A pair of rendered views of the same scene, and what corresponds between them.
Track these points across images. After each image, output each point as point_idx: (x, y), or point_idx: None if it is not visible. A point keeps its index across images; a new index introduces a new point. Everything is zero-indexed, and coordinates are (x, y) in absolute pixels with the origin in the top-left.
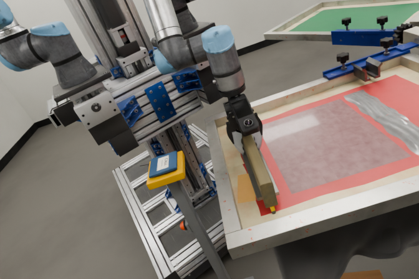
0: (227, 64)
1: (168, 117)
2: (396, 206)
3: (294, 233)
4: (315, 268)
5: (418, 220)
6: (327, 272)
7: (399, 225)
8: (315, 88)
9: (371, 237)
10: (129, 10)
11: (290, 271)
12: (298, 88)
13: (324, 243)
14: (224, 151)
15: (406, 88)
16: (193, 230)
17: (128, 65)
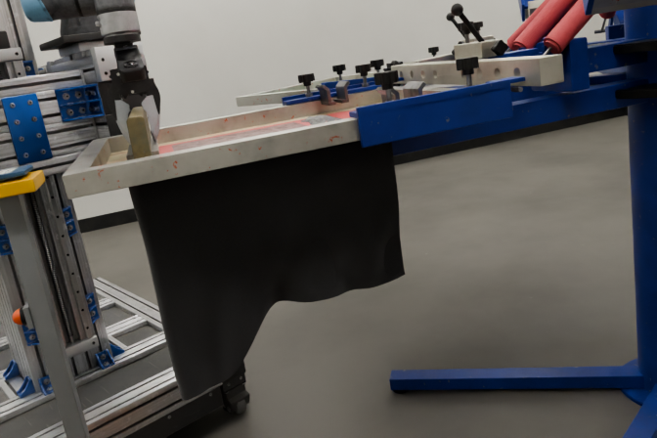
0: None
1: (35, 157)
2: (288, 148)
3: (157, 166)
4: (213, 302)
5: (348, 224)
6: (233, 316)
7: (328, 232)
8: (267, 113)
9: (292, 253)
10: None
11: (171, 298)
12: (244, 112)
13: (222, 245)
14: (109, 160)
15: None
16: (37, 324)
17: None
